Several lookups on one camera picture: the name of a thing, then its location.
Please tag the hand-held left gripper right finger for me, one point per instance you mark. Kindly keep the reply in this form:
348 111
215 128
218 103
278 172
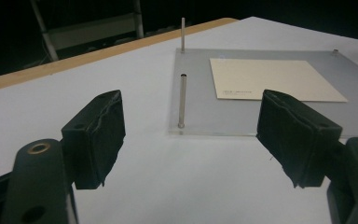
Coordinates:
295 137

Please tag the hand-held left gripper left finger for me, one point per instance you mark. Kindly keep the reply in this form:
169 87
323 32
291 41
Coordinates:
96 140

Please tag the cream paper card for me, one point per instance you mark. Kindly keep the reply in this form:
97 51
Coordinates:
276 79

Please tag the short metal post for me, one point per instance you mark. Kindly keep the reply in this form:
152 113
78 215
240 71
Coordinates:
335 51

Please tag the tall metal post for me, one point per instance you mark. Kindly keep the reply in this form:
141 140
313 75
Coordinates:
182 101
183 34

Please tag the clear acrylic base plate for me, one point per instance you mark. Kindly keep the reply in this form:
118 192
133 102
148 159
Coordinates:
199 102

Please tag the metal stand frame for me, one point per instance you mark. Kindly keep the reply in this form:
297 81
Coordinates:
93 31

